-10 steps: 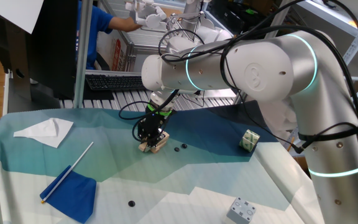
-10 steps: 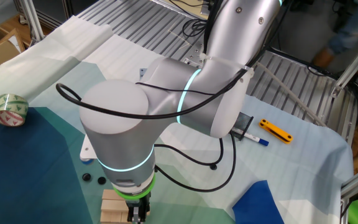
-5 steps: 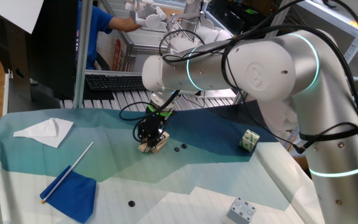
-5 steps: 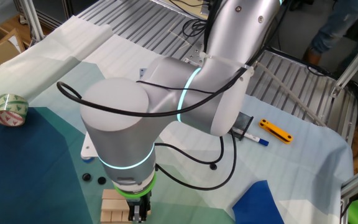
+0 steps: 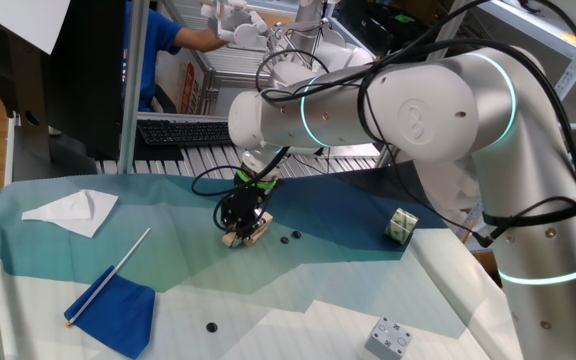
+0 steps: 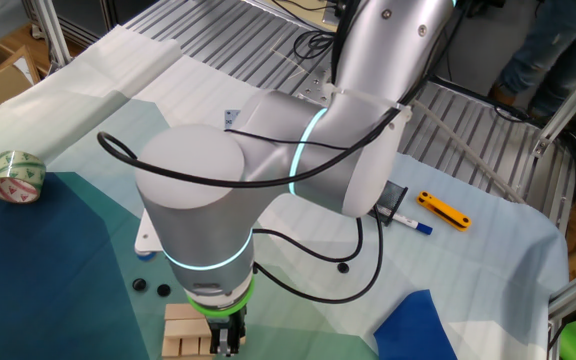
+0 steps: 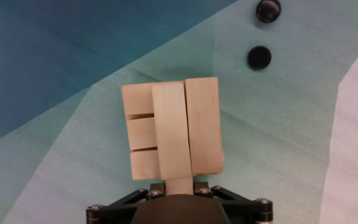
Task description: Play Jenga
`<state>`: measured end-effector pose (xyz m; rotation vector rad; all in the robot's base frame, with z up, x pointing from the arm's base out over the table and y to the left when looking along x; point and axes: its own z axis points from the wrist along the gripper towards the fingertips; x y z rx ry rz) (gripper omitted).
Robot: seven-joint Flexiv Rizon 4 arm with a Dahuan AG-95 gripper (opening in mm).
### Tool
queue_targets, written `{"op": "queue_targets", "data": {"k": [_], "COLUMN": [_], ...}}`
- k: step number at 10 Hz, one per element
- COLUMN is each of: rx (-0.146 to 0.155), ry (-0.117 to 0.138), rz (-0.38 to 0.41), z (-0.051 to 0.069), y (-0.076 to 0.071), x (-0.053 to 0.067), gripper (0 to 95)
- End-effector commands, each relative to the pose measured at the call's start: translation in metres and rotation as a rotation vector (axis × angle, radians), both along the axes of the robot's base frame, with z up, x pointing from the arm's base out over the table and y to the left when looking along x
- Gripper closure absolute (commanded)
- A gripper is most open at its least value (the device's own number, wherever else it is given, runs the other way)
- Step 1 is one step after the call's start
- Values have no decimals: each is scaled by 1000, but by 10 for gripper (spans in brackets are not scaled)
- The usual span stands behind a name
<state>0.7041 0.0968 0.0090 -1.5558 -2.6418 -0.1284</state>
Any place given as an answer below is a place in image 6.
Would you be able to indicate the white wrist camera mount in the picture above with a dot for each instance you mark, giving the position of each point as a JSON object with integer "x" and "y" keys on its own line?
{"x": 145, "y": 235}

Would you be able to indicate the green white small box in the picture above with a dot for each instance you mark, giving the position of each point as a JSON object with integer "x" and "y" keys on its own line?
{"x": 20, "y": 165}

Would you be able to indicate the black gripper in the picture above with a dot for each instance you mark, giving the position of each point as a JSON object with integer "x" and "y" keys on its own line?
{"x": 230, "y": 319}

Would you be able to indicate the white marker blue cap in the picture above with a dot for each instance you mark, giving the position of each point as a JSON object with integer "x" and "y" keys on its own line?
{"x": 413, "y": 224}

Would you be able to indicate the orange folding tool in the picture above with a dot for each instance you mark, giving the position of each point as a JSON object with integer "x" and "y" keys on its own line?
{"x": 443, "y": 210}

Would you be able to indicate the black mesh pen cup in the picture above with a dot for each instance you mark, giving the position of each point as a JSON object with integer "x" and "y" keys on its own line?
{"x": 395, "y": 197}

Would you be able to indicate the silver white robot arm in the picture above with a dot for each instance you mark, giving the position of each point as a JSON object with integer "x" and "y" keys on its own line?
{"x": 193, "y": 210}

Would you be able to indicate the blue green white tablecloth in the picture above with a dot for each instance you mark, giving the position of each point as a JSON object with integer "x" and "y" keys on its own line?
{"x": 468, "y": 280}

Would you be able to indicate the small black disc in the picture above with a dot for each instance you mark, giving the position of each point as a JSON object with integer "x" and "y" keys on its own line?
{"x": 343, "y": 268}
{"x": 139, "y": 284}
{"x": 163, "y": 289}

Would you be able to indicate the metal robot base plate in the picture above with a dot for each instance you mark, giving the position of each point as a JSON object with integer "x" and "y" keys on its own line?
{"x": 318, "y": 87}

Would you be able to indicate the light wooden Jenga block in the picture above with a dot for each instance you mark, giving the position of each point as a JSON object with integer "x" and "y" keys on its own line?
{"x": 185, "y": 329}
{"x": 204, "y": 347}
{"x": 188, "y": 347}
{"x": 183, "y": 311}
{"x": 169, "y": 347}

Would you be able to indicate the small blue flag white stick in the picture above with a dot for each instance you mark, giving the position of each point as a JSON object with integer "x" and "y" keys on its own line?
{"x": 413, "y": 330}

